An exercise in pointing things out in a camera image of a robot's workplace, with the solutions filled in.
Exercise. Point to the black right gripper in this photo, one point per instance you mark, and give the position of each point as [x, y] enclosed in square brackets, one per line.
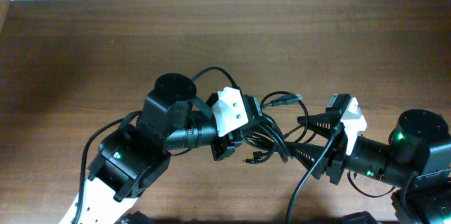
[333, 154]

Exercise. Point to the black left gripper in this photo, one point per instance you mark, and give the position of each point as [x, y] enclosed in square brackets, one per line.
[223, 143]

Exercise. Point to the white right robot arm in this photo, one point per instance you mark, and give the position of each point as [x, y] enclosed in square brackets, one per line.
[415, 162]

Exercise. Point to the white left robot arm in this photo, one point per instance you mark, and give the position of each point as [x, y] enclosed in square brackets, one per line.
[138, 151]

